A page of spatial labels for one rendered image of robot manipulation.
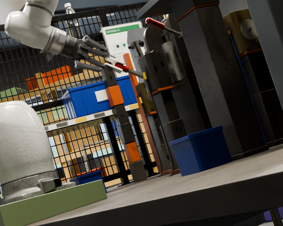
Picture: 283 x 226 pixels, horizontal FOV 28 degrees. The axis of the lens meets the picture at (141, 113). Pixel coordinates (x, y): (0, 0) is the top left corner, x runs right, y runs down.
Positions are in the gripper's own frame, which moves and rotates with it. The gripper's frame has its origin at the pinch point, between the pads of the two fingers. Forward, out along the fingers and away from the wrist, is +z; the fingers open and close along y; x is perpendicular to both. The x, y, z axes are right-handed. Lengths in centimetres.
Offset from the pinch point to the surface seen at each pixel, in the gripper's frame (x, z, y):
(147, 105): -2.4, 15.7, -11.4
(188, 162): -68, 4, -47
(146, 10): -57, -12, -7
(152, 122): -0.8, 20.0, -16.4
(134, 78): 8.6, 11.9, 1.5
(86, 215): -88, -23, -69
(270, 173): -133, -17, -65
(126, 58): 9.0, 7.1, 8.3
